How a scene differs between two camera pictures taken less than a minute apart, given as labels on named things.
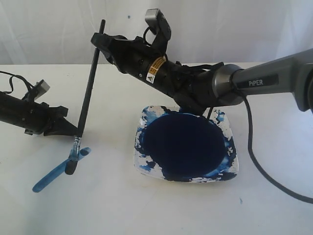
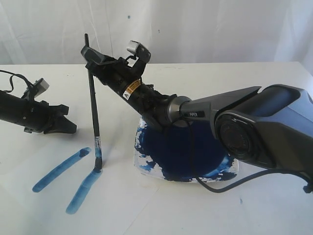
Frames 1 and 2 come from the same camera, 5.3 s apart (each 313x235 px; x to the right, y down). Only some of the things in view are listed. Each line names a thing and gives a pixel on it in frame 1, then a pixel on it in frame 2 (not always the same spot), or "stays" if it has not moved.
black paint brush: [74, 157] → [98, 150]
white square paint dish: [171, 144] stays
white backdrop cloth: [241, 33] stays
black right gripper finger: [102, 40] → [96, 56]
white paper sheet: [105, 195] stays
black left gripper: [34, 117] stays
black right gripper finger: [111, 59] → [102, 72]
